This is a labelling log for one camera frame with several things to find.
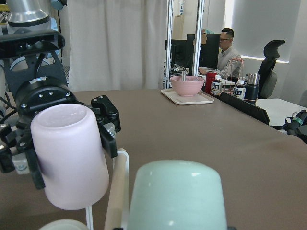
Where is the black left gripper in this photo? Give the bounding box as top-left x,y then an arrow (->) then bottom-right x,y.
0,77 -> 121,190

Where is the green plastic cup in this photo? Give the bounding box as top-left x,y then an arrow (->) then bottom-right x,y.
127,160 -> 227,230

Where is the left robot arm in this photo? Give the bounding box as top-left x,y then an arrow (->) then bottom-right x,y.
0,0 -> 78,189

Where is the white plastic cup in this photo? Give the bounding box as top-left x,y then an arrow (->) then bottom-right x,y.
39,219 -> 89,230

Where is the pink bowl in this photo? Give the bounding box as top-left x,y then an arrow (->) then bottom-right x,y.
170,76 -> 204,96

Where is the beige tray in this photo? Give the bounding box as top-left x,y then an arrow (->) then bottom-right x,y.
160,89 -> 214,105

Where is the red bottle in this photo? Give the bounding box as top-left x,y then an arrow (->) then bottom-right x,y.
205,71 -> 216,93

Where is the black tea bottle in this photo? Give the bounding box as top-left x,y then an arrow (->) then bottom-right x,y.
210,75 -> 223,97

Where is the seated man at desk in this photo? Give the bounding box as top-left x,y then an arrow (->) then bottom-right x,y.
199,28 -> 241,79

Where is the dark thermos flask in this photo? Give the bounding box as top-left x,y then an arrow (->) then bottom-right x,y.
244,73 -> 260,104

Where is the black office chair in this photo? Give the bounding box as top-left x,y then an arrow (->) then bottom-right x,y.
258,40 -> 285,99

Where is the white wire cup holder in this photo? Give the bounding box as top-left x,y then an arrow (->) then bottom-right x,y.
85,148 -> 130,230

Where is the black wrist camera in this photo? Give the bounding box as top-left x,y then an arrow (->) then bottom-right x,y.
0,29 -> 65,59

